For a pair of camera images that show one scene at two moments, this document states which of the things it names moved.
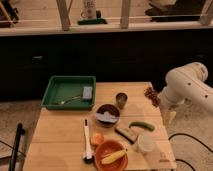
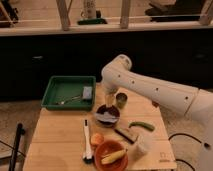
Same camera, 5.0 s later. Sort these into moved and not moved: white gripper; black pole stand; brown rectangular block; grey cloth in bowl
Moved: white gripper
Not moved: black pole stand; brown rectangular block; grey cloth in bowl
